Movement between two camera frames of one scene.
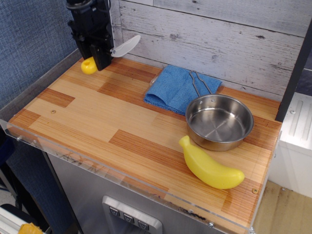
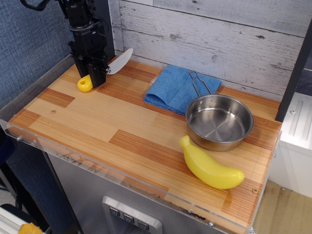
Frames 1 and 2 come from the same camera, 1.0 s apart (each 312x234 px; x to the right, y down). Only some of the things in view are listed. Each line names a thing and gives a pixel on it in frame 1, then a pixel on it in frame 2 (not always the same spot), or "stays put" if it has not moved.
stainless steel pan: x=215 y=122 stays put
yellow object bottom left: x=29 y=228 stays put
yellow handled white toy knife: x=88 y=66 to x=85 y=84
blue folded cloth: x=173 y=88 stays put
